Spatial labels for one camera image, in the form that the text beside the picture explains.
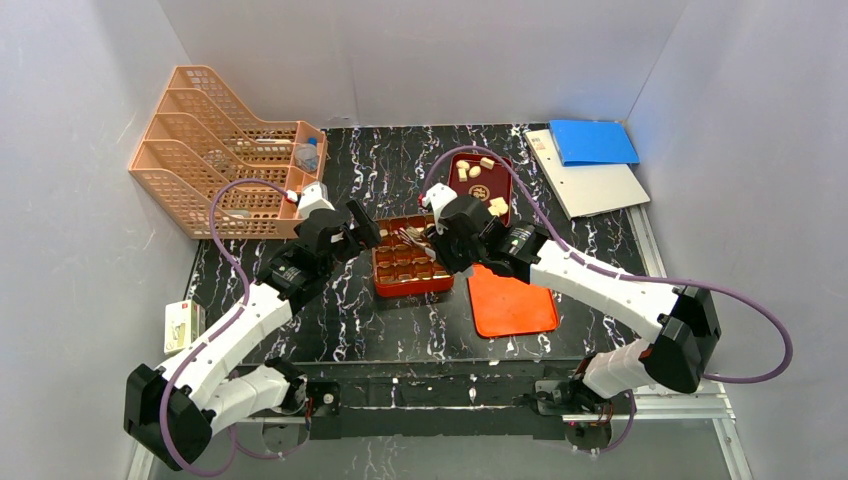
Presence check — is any orange box lid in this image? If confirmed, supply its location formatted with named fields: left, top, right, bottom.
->
left=467, top=265, right=560, bottom=338

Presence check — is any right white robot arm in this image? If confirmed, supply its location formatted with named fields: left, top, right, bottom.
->
left=420, top=184, right=721, bottom=412

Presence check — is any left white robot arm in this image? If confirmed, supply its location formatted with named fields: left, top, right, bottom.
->
left=123, top=200, right=381, bottom=471

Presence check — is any round white chocolate piece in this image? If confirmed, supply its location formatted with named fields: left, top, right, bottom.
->
left=490, top=203, right=509, bottom=216

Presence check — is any orange chocolate box with tray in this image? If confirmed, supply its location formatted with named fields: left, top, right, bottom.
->
left=372, top=214, right=454, bottom=298

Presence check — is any dark red chocolate tray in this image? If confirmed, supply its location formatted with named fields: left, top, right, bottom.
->
left=448, top=152, right=513, bottom=224

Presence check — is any small bottle with blue cap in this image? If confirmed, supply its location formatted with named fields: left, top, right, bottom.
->
left=293, top=137, right=320, bottom=173

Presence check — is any white board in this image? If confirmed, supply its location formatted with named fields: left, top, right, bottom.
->
left=524, top=129, right=651, bottom=219

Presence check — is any peach plastic file rack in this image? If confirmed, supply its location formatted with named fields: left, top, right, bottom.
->
left=128, top=65, right=328, bottom=240

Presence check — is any blue folder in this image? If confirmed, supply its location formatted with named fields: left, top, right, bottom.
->
left=548, top=120, right=640, bottom=167

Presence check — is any small white red box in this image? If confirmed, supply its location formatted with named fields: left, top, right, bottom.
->
left=163, top=300, right=206, bottom=355

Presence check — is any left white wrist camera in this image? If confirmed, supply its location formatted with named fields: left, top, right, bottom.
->
left=297, top=181, right=335, bottom=220

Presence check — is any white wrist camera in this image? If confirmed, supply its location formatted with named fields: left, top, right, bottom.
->
left=420, top=183, right=458, bottom=217
left=297, top=181, right=335, bottom=220

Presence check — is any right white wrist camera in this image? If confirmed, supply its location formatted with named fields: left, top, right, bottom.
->
left=420, top=183, right=458, bottom=217

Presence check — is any aluminium base frame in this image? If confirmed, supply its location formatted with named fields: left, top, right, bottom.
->
left=125, top=205, right=753, bottom=480

